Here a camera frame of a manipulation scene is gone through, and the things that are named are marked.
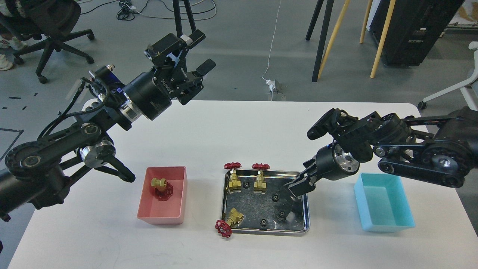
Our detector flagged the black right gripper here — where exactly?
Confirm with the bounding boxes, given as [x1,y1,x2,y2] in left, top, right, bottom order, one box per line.
[284,144,360,197]

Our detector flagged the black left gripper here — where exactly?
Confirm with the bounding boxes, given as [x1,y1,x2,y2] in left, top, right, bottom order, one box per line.
[123,59,216,120]

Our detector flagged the brass valve red wheel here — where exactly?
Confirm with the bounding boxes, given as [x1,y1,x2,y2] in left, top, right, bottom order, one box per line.
[151,177,174,201]

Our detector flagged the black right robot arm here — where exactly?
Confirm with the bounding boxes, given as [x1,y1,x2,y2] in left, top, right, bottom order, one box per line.
[285,106,478,197]

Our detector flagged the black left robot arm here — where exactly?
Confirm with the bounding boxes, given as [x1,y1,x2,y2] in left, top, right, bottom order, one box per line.
[1,58,216,222]

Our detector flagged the brass valve back right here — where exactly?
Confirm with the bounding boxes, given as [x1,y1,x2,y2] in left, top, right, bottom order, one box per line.
[252,163,270,194]

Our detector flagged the brass valve back left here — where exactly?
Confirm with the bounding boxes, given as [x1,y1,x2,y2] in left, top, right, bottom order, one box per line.
[224,162,242,194]

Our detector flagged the brass valve front left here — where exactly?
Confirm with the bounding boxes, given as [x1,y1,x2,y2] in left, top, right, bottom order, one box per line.
[215,208,244,237]

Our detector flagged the blue plastic box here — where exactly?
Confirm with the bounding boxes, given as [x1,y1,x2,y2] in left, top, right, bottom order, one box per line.
[354,173,415,233]

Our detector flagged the pink plastic box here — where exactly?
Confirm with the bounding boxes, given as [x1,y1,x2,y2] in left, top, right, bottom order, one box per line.
[137,166,187,225]

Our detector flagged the black stand legs left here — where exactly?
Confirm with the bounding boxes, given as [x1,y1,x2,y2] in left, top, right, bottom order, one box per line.
[172,0,197,37]

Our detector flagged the black stand legs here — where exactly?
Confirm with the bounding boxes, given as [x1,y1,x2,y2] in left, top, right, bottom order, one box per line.
[305,0,335,83]
[172,0,197,37]

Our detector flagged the stainless steel tray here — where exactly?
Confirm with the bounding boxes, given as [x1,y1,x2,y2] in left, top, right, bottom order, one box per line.
[220,170,310,236]

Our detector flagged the black stand legs centre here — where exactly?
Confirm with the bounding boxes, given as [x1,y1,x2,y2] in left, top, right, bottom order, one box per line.
[305,0,335,83]

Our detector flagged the black office chair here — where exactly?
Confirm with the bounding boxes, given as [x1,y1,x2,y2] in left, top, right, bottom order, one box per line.
[1,0,94,84]

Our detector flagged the yellow wooden leg left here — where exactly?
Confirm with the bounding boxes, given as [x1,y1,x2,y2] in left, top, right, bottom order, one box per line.
[317,0,350,79]

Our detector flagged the yellow wooden leg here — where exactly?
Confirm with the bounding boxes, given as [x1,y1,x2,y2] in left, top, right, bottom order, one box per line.
[317,0,350,79]
[360,0,396,78]

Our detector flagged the white chair base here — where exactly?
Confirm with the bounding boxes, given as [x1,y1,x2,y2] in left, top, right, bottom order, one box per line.
[417,41,478,111]

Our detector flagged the yellow wooden leg right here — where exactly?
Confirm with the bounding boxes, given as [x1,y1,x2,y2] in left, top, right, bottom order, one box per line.
[360,0,396,78]

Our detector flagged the white cable with plug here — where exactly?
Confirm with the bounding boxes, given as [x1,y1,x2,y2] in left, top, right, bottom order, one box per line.
[261,0,282,101]

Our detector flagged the black cable bundle on floor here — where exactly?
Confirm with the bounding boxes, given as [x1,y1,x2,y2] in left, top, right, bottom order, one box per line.
[75,0,217,22]

